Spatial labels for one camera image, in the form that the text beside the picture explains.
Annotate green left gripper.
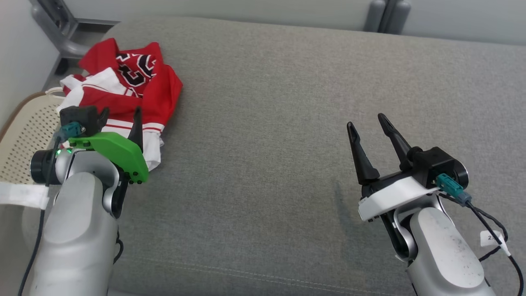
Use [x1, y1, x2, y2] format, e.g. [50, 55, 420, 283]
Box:
[68, 106, 150, 218]

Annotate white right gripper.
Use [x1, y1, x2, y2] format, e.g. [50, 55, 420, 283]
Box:
[346, 113, 439, 260]

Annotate red basketball jersey white sleeves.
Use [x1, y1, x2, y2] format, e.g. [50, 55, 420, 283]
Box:
[78, 38, 184, 171]

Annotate beige perforated laundry basket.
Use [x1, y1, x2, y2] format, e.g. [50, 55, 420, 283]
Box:
[0, 91, 69, 185]

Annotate grey metal posts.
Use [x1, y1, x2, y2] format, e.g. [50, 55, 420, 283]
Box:
[364, 0, 412, 36]

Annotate grey metal frame rail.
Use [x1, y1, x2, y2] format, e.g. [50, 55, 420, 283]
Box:
[29, 0, 120, 75]

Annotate thin black arm cable loop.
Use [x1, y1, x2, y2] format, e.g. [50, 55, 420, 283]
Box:
[113, 228, 125, 264]

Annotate small white cable tag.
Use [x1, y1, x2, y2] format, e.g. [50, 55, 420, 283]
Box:
[480, 230, 511, 258]

